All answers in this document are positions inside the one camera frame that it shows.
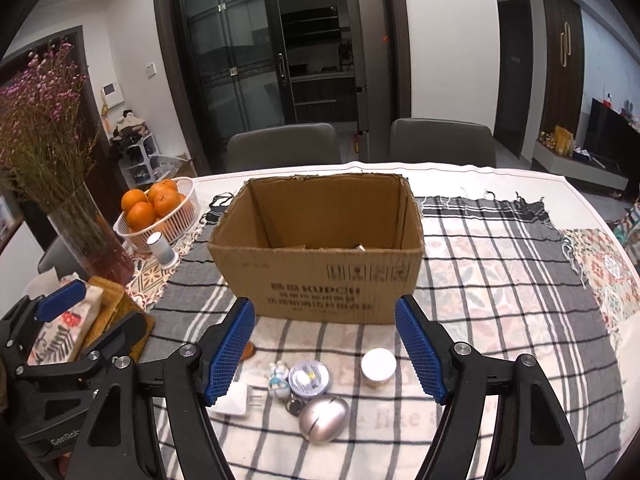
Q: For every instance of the white lid round jar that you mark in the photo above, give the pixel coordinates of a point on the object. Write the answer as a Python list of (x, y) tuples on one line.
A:
[(378, 366)]

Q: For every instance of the purple dried flowers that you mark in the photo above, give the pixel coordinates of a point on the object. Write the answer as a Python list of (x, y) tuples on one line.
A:
[(44, 154)]

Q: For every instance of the white shoe rack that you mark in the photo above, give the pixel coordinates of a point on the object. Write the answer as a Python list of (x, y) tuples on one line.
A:
[(140, 162)]

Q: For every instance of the orange fruit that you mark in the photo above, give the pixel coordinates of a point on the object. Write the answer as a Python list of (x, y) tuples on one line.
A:
[(160, 186), (141, 216), (132, 198), (166, 202)]

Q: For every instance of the yellow woven mat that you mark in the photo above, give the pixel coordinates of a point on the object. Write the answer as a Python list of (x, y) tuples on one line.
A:
[(115, 304)]

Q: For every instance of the grey refrigerator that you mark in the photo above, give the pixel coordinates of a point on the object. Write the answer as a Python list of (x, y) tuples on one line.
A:
[(367, 23)]

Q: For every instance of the glass flower vase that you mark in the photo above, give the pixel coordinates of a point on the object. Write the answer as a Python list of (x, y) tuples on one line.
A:
[(90, 239)]

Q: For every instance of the round blue label tin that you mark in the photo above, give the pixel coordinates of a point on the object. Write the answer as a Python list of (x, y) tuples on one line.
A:
[(308, 379)]

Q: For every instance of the small white blue figurine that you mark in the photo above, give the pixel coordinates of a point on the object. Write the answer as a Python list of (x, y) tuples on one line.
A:
[(278, 386)]

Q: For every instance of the silver egg-shaped object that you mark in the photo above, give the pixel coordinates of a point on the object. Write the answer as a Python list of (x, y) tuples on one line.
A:
[(323, 419)]

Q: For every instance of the checkered grey white cloth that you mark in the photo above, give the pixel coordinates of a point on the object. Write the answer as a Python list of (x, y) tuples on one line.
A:
[(500, 309)]

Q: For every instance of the small white cylinder bottle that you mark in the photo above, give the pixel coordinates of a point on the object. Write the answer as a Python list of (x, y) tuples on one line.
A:
[(162, 251)]

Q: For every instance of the printed fabric tissue pouch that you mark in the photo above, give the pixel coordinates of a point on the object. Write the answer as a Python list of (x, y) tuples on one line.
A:
[(60, 340)]

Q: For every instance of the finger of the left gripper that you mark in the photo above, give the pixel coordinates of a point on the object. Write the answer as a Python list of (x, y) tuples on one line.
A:
[(60, 301), (117, 342)]

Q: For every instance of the orange fruit top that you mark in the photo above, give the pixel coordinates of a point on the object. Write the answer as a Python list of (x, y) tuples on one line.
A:
[(160, 186)]

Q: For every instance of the white plastic fruit basket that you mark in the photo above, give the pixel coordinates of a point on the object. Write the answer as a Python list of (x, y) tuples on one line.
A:
[(173, 226)]

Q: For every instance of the brown cardboard box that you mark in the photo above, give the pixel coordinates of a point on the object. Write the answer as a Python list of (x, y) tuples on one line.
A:
[(336, 249)]

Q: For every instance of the black sliding glass door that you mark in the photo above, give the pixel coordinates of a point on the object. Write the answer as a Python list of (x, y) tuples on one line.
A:
[(236, 66)]

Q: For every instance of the white patterned tablecloth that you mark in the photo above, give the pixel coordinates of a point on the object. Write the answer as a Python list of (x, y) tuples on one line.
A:
[(590, 259)]

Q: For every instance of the grey chair left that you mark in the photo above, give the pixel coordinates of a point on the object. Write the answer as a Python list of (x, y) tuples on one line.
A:
[(283, 146)]

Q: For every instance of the orange fruit right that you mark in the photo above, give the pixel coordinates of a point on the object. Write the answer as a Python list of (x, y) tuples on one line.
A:
[(166, 202)]

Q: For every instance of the white tv cabinet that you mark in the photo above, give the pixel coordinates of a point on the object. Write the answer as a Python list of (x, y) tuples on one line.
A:
[(576, 170)]

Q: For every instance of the dark wooden door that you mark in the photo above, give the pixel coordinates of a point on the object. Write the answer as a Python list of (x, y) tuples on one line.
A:
[(565, 66)]

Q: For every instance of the brown curved shell piece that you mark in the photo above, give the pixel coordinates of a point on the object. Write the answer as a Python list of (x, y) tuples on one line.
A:
[(248, 352)]

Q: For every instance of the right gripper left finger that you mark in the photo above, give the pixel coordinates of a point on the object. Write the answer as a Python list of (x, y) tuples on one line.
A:
[(118, 439)]

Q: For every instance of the grey chair right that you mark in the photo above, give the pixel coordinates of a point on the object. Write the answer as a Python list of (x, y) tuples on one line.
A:
[(415, 140)]

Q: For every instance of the orange fruit left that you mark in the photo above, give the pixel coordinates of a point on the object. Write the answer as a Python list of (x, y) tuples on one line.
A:
[(132, 198)]

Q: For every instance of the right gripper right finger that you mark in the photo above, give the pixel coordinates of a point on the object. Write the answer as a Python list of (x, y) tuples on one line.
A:
[(532, 438)]

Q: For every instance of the grey chair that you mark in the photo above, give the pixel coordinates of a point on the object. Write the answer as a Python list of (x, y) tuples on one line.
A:
[(283, 146), (415, 140)]

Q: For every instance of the black television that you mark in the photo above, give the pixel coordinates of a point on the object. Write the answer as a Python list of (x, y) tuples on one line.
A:
[(610, 138)]

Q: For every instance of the orange fruit front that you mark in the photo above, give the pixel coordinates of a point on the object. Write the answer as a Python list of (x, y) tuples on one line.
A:
[(141, 216)]

